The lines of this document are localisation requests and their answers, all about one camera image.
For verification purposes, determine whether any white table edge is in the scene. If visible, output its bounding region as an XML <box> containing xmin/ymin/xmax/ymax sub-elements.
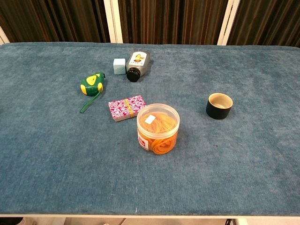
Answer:
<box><xmin>0</xmin><ymin>213</ymin><xmax>300</xmax><ymax>221</ymax></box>

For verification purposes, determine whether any white frame post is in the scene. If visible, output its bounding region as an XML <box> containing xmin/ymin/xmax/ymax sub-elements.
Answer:
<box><xmin>0</xmin><ymin>25</ymin><xmax>10</xmax><ymax>46</ymax></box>
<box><xmin>217</xmin><ymin>0</ymin><xmax>241</xmax><ymax>46</ymax></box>
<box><xmin>103</xmin><ymin>0</ymin><xmax>124</xmax><ymax>44</ymax></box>

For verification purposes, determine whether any pink patterned card deck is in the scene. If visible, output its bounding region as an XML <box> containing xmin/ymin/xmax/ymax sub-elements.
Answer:
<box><xmin>108</xmin><ymin>95</ymin><xmax>147</xmax><ymax>123</ymax></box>

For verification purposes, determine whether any clear jar of rubber bands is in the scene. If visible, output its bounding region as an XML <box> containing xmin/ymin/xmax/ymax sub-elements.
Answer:
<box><xmin>136</xmin><ymin>103</ymin><xmax>180</xmax><ymax>156</ymax></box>

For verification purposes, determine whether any blue velvet table cloth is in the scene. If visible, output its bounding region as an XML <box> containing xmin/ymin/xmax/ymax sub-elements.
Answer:
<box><xmin>0</xmin><ymin>42</ymin><xmax>300</xmax><ymax>216</ymax></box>

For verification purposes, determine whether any light blue foam cube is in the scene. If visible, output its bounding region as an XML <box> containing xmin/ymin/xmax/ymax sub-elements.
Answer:
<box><xmin>113</xmin><ymin>58</ymin><xmax>127</xmax><ymax>75</ymax></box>

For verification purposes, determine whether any small black cup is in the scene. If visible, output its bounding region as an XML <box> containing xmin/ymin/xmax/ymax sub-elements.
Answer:
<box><xmin>205</xmin><ymin>92</ymin><xmax>234</xmax><ymax>120</ymax></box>

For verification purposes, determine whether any green yellow tape measure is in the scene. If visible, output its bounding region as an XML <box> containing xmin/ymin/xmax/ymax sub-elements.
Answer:
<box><xmin>79</xmin><ymin>72</ymin><xmax>106</xmax><ymax>114</ymax></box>

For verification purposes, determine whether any dark striped curtain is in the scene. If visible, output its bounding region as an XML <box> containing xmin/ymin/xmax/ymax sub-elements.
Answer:
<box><xmin>0</xmin><ymin>0</ymin><xmax>300</xmax><ymax>48</ymax></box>

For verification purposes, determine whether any grey bottle with black cap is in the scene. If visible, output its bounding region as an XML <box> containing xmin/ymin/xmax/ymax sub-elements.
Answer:
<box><xmin>126</xmin><ymin>51</ymin><xmax>151</xmax><ymax>83</ymax></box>

